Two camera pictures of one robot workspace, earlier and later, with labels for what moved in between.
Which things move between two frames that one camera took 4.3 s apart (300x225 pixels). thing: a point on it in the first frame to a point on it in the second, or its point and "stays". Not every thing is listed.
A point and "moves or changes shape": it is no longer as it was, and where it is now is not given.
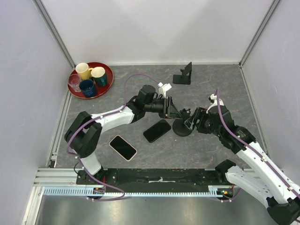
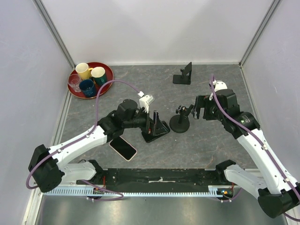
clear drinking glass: x=73 y=81 stays
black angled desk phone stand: x=185 y=78 stays
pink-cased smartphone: x=123 y=147 stays
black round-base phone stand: x=178 y=127 moves or changes shape
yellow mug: x=82 y=69 stays
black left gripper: x=174 y=113 to x=147 y=119
